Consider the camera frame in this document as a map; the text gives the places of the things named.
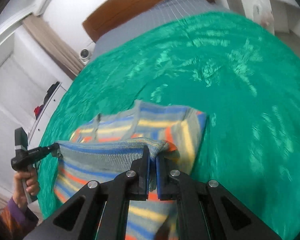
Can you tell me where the red and dark clothes pile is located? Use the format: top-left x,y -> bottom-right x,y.
33,81 -> 60,120

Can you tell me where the person's left hand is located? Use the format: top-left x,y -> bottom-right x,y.
12,167 -> 40,211

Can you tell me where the grey striped mattress sheet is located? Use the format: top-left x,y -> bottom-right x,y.
90,0 -> 229,61

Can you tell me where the white drawer cabinet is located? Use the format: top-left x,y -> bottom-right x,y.
28,83 -> 66,147

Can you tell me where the green satin bedspread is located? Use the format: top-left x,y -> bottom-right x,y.
41,12 -> 300,239

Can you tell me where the purple orange sleeve forearm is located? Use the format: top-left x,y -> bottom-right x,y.
0,198 -> 39,239

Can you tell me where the striped knitted sweater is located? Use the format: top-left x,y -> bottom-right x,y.
54,100 -> 207,239

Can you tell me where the white bedside shelf unit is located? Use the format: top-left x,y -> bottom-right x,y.
237,0 -> 300,38

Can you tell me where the beige curtain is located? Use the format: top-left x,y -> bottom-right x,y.
23,14 -> 84,80

